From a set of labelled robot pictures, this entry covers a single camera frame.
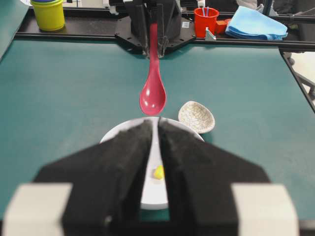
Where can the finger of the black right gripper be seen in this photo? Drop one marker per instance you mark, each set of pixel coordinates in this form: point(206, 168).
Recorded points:
point(168, 23)
point(139, 12)

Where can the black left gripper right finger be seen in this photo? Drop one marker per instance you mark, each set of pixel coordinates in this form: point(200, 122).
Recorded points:
point(212, 192)

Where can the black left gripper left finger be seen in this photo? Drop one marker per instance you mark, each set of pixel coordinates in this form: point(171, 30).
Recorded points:
point(92, 188)

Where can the red plastic spoon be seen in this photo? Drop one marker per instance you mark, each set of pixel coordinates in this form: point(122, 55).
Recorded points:
point(152, 98)

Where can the yellow hexagonal prism block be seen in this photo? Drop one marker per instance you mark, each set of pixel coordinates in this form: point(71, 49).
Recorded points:
point(159, 172)

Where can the white round bowl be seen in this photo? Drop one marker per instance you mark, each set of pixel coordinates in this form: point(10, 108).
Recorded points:
point(154, 194)

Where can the orange small block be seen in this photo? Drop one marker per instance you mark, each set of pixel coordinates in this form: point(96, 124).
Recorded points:
point(221, 26)

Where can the crackle-glaze spoon rest dish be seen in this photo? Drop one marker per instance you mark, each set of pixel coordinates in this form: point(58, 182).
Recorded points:
point(197, 117)

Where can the red plastic cup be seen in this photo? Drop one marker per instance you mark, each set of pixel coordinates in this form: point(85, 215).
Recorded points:
point(205, 18)

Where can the blue folded cloth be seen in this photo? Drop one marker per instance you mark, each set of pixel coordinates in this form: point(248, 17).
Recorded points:
point(248, 23)

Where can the yellow green plastic cup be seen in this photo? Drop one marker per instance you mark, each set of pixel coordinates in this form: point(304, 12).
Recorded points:
point(49, 14)

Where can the black aluminium frame rail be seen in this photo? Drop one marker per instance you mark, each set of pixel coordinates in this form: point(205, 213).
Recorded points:
point(100, 25)

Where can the silver corner bracket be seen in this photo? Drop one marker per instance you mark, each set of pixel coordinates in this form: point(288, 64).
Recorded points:
point(209, 36)

